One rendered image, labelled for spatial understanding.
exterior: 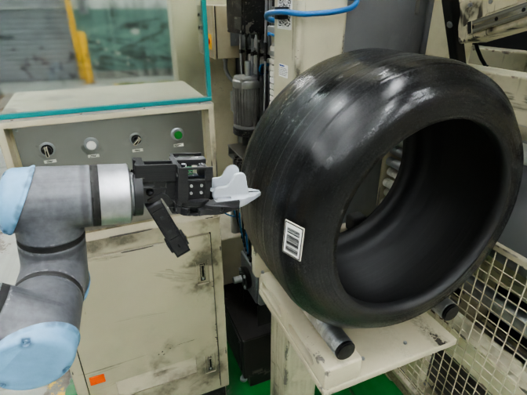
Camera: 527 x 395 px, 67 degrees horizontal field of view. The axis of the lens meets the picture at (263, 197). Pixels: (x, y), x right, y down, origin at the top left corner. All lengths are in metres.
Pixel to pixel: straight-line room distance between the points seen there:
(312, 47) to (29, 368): 0.79
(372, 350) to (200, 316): 0.72
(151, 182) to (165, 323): 0.95
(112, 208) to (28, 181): 0.11
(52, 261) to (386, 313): 0.60
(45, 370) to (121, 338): 0.96
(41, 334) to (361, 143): 0.48
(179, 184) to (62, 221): 0.16
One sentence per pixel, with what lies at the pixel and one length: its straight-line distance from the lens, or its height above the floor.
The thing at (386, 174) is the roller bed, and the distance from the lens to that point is 1.37.
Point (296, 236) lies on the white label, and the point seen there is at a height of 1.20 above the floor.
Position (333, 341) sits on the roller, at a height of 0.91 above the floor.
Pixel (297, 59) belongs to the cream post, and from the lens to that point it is 0.95.
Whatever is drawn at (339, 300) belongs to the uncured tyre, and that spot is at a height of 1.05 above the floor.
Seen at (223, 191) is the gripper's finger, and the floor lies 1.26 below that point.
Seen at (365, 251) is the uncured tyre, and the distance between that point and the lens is 1.10.
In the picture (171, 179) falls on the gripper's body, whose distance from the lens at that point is 0.61.
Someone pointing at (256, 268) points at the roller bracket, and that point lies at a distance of 1.08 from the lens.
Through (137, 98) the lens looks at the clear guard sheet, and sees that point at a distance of 1.16.
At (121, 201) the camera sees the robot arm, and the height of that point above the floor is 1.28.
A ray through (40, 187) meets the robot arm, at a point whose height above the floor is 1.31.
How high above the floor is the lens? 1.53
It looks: 26 degrees down
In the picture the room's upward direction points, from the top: straight up
